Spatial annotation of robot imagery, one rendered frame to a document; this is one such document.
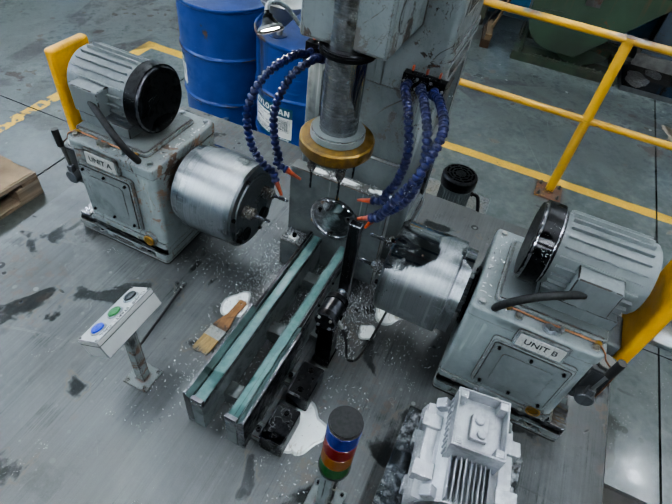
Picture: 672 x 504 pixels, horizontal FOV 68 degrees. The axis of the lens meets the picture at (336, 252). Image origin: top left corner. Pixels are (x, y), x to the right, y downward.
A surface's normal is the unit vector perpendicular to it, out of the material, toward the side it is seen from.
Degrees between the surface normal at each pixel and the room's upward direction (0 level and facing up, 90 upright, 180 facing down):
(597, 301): 90
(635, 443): 0
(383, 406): 0
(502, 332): 90
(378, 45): 90
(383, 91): 90
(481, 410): 0
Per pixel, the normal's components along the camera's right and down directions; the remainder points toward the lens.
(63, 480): 0.11, -0.68
